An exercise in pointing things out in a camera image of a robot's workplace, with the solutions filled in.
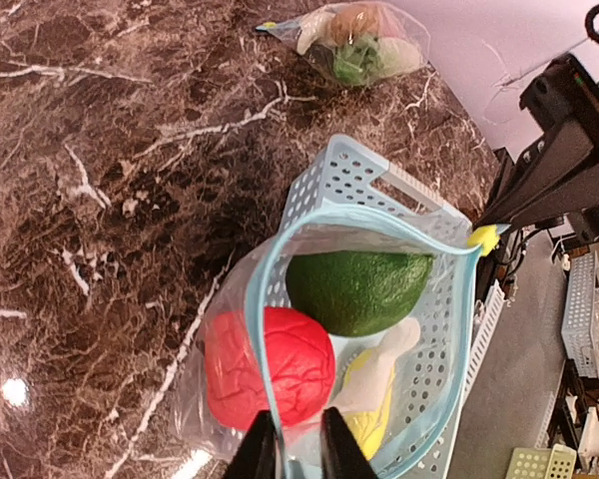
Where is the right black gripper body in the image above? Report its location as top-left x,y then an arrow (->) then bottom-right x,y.
519,53 -> 599,154

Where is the background blue basket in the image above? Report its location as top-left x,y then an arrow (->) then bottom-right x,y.
561,252 -> 599,378

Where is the red raspberry toy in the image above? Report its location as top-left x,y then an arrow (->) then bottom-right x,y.
204,306 -> 335,430

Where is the green cucumber toy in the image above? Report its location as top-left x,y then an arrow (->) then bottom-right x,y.
332,36 -> 382,86

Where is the pale green basket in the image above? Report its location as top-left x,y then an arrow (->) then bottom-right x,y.
505,444 -> 577,479

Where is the white mushroom toy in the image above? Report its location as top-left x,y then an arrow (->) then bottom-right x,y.
296,9 -> 335,55

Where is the light blue plastic basket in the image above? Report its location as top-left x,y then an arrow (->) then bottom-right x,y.
268,135 -> 481,478

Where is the clear zip bag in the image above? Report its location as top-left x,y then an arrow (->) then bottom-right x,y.
173,205 -> 499,478
256,1 -> 430,87

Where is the yellow corn toy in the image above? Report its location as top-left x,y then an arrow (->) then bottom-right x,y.
340,347 -> 395,460

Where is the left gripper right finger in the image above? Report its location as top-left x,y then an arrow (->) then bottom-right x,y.
320,407 -> 377,479

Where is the green round fruit toy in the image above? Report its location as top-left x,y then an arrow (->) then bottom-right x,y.
286,250 -> 434,337

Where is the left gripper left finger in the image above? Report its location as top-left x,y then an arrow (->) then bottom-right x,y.
224,411 -> 278,479

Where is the brown potato toy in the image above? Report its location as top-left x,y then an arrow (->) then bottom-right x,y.
329,3 -> 380,46

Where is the clear zip top bag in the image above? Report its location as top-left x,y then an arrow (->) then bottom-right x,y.
256,1 -> 430,87

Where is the grey slotted cable duct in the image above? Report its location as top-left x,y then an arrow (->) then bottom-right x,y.
463,279 -> 506,401

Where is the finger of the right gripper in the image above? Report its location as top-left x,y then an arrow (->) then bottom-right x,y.
476,120 -> 598,230
500,164 -> 599,233

